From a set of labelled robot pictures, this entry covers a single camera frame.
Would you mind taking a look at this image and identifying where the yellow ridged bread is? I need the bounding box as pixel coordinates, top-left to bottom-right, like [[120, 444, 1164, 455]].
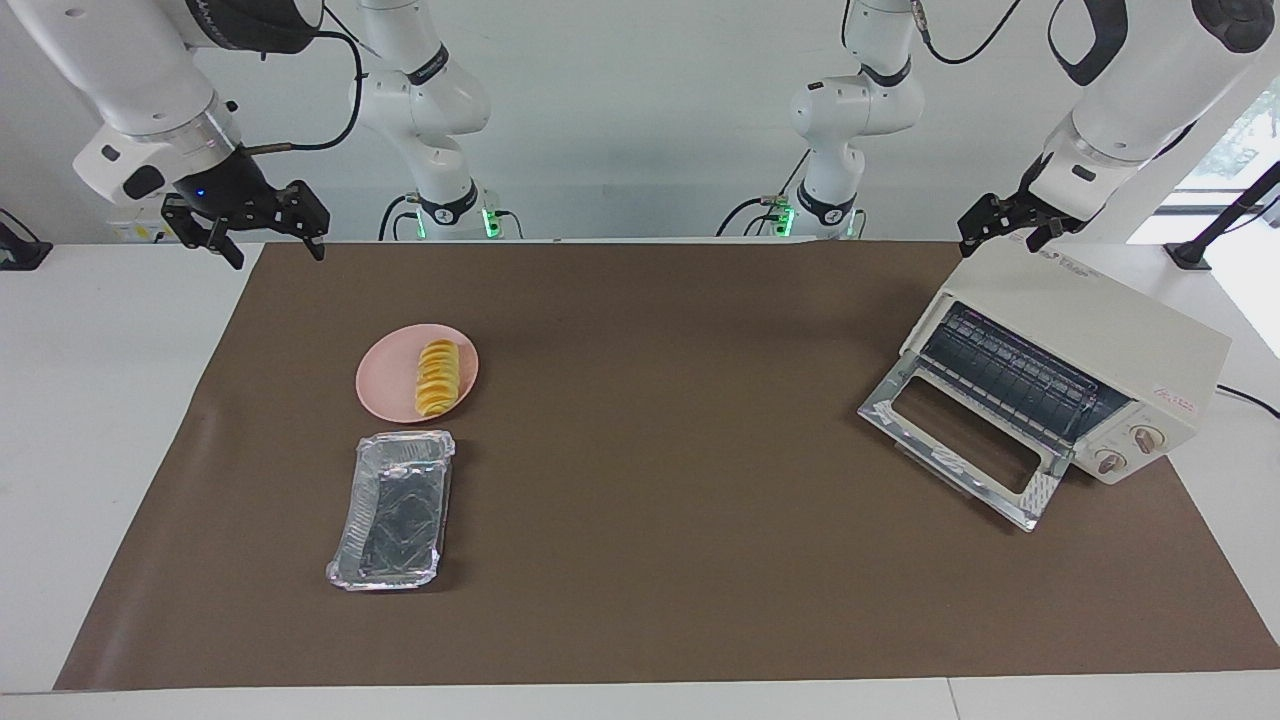
[[415, 339, 463, 419]]

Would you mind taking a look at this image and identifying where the rectangular aluminium foil tray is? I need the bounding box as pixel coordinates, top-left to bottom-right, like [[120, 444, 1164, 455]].
[[325, 430, 457, 592]]

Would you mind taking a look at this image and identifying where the cream toaster oven body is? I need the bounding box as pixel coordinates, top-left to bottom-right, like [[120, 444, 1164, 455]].
[[900, 240, 1233, 487]]

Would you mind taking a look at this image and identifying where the glass oven door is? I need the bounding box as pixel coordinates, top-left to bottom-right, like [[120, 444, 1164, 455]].
[[858, 350, 1076, 533]]

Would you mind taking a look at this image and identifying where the white box yellow label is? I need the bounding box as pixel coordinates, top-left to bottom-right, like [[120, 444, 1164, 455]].
[[105, 215, 187, 247]]

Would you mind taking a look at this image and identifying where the pink round plate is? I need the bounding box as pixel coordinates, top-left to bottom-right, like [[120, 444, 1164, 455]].
[[356, 323, 480, 424]]

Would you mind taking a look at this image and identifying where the black clamp stand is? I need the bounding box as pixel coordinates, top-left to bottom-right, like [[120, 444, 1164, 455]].
[[0, 208, 53, 271], [1165, 160, 1280, 271]]

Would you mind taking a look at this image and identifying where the brown table mat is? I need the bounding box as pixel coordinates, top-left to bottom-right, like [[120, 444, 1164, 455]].
[[55, 240, 1280, 691]]

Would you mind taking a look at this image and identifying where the black base cable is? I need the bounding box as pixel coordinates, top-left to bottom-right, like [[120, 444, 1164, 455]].
[[715, 195, 793, 239], [377, 193, 421, 241]]

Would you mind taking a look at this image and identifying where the metal wire oven rack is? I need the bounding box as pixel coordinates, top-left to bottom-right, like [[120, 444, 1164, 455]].
[[920, 300, 1131, 446]]

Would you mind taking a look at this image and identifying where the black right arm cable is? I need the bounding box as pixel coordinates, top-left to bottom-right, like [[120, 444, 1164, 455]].
[[240, 28, 364, 157]]

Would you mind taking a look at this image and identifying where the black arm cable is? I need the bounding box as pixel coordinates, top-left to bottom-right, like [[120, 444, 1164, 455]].
[[240, 28, 364, 157], [908, 0, 1027, 67]]

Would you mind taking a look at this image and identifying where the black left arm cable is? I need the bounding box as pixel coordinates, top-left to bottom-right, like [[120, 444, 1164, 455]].
[[908, 0, 1027, 67]]

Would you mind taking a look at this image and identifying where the black oven power cord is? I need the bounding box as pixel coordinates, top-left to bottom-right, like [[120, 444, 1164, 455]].
[[1215, 383, 1280, 419]]

